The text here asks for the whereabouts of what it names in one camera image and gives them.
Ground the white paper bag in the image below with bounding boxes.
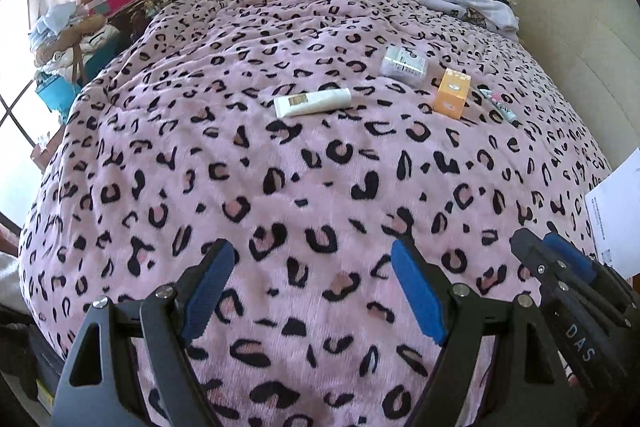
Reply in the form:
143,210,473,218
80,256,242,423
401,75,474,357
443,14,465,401
585,150,640,280

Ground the small green tube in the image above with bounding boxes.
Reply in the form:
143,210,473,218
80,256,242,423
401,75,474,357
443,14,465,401
478,88,518,124

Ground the orange cardboard box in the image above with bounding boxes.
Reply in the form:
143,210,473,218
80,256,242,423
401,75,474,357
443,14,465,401
434,68,471,119

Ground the white tissue pack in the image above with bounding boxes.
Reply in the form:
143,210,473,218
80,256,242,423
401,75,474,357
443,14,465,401
380,46,427,88

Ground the white cream tube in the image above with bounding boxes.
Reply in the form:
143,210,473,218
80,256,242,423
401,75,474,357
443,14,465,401
273,89,352,118

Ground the pink leopard print blanket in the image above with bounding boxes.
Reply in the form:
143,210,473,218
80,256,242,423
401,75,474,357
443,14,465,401
20,0,611,426

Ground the cluttered side shelf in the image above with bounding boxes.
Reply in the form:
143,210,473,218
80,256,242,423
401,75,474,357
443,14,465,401
29,0,178,122

